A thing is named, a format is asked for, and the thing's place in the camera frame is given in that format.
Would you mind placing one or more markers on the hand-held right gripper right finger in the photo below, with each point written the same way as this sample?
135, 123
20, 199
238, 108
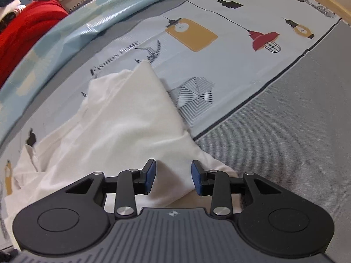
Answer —
197, 179

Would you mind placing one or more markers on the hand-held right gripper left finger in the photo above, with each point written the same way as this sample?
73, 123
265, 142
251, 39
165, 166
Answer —
149, 175

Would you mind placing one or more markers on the white shirt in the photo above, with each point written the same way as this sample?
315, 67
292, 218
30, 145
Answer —
120, 131

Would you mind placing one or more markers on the deer print bed sheet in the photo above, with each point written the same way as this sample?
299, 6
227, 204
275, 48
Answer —
233, 60

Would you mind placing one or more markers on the light blue patterned sheet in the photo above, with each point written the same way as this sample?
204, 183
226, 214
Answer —
76, 33

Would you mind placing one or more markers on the red quilt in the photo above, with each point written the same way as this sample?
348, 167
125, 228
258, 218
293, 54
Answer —
30, 30

